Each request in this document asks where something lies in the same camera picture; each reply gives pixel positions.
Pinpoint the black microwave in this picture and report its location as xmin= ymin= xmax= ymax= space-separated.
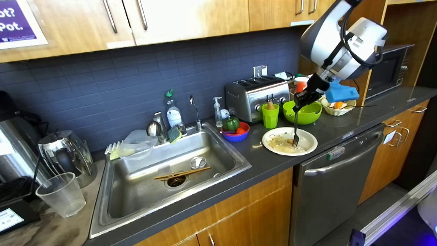
xmin=365 ymin=43 xmax=415 ymax=100

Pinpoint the coffee machine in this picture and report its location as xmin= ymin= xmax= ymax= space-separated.
xmin=0 ymin=90 xmax=52 ymax=237

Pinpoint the glass carafe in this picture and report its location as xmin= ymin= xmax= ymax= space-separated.
xmin=38 ymin=129 xmax=97 ymax=189

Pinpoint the wooden upper cabinet door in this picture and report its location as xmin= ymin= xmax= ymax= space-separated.
xmin=122 ymin=0 xmax=250 ymax=46
xmin=248 ymin=0 xmax=337 ymax=32
xmin=0 ymin=0 xmax=136 ymax=64

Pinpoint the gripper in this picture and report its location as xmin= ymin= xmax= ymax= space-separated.
xmin=293 ymin=73 xmax=331 ymax=112

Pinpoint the dish soap bottle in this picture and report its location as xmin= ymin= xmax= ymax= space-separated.
xmin=164 ymin=88 xmax=183 ymax=129

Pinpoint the green plastic cup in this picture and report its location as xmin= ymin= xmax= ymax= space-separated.
xmin=261 ymin=103 xmax=280 ymax=129

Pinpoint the white basket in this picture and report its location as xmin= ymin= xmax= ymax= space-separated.
xmin=321 ymin=96 xmax=357 ymax=117

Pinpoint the clear plastic cup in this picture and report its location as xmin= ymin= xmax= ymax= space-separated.
xmin=35 ymin=172 xmax=87 ymax=218

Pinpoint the steel sink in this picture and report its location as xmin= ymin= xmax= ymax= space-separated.
xmin=89 ymin=122 xmax=252 ymax=239

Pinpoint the purple sign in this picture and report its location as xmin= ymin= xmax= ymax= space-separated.
xmin=0 ymin=0 xmax=48 ymax=50

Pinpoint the silver toaster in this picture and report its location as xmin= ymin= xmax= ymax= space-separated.
xmin=225 ymin=76 xmax=291 ymax=124

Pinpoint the green toy pepper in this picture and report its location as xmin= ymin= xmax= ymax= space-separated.
xmin=222 ymin=117 xmax=240 ymax=132

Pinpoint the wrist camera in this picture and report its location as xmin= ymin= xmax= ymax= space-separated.
xmin=324 ymin=80 xmax=360 ymax=103

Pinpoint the sink tap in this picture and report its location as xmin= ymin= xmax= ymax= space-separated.
xmin=189 ymin=95 xmax=205 ymax=132

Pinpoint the wooden lower cabinet door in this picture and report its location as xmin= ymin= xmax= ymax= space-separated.
xmin=134 ymin=167 xmax=294 ymax=246

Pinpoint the blue and red bowl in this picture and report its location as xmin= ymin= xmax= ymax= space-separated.
xmin=221 ymin=121 xmax=251 ymax=143

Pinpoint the metal fork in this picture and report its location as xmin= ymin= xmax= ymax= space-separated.
xmin=292 ymin=110 xmax=300 ymax=148

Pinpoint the clear soap pump bottle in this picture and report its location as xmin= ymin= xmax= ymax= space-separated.
xmin=213 ymin=96 xmax=230 ymax=128

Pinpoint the clear plastic container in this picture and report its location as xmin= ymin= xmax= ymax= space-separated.
xmin=123 ymin=129 xmax=159 ymax=161

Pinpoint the black cable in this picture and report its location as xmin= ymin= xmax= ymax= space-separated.
xmin=341 ymin=104 xmax=378 ymax=110

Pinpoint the white dirty plate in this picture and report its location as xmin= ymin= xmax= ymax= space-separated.
xmin=262 ymin=127 xmax=318 ymax=157

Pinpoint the red and white cup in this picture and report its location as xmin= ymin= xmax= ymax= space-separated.
xmin=294 ymin=76 xmax=310 ymax=94

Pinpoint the wooden chopstick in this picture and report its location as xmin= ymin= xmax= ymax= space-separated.
xmin=153 ymin=166 xmax=212 ymax=180
xmin=154 ymin=169 xmax=200 ymax=181

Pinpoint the wooden cabinet door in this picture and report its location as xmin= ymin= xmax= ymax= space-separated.
xmin=0 ymin=0 xmax=136 ymax=64
xmin=122 ymin=0 xmax=250 ymax=46
xmin=248 ymin=0 xmax=337 ymax=32
xmin=134 ymin=167 xmax=294 ymax=246

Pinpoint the green bowl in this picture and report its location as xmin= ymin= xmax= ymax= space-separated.
xmin=282 ymin=100 xmax=323 ymax=125

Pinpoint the green yellow sponge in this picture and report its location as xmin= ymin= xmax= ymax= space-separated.
xmin=167 ymin=125 xmax=183 ymax=144

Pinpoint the dishwasher handle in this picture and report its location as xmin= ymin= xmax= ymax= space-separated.
xmin=304 ymin=131 xmax=385 ymax=177

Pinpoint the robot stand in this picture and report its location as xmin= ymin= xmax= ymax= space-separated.
xmin=348 ymin=170 xmax=437 ymax=246

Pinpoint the steel dishwasher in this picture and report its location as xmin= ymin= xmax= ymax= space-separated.
xmin=289 ymin=123 xmax=386 ymax=246

